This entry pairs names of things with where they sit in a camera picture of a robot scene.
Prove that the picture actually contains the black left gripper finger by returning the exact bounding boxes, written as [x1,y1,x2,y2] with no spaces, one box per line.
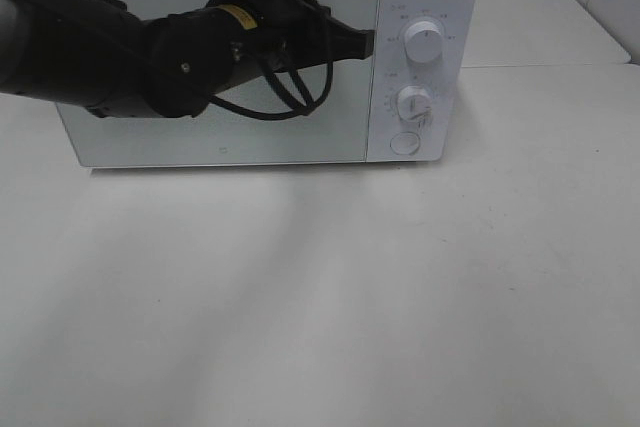
[328,17,375,61]

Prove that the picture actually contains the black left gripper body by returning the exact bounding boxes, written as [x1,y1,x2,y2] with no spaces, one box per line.
[204,0,333,72]

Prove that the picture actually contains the white timer knob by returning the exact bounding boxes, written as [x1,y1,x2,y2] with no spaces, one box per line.
[395,86,433,123]

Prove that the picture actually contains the round white door button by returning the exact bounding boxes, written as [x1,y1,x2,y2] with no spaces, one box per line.
[390,132,421,156]

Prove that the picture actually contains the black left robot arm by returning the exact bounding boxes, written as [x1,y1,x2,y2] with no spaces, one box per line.
[1,0,375,121]

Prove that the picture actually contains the upper white power knob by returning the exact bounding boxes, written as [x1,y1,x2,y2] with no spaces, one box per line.
[403,20,443,64]

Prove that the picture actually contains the black left camera cable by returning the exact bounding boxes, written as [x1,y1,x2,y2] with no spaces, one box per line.
[59,0,335,121]

